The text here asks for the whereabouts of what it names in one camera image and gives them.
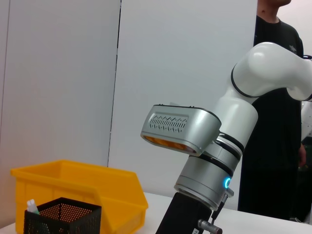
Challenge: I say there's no silver right wrist plug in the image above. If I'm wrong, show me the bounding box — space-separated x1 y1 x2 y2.
197 218 223 234

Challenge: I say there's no person in black t-shirt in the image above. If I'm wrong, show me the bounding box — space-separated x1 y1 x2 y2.
237 0 308 223

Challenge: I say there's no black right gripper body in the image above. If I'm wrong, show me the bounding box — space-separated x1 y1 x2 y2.
155 192 213 234

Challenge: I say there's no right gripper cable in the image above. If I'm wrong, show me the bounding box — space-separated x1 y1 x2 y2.
211 189 235 223

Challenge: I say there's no black mesh pen holder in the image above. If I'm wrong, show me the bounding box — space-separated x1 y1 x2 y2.
23 196 102 234

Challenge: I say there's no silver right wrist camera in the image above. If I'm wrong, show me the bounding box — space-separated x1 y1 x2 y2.
140 104 222 157

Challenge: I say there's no yellow plastic bin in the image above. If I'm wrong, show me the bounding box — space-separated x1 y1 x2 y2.
10 159 149 234

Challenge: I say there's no mint green pen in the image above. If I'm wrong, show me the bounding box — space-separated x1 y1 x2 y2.
26 199 40 215

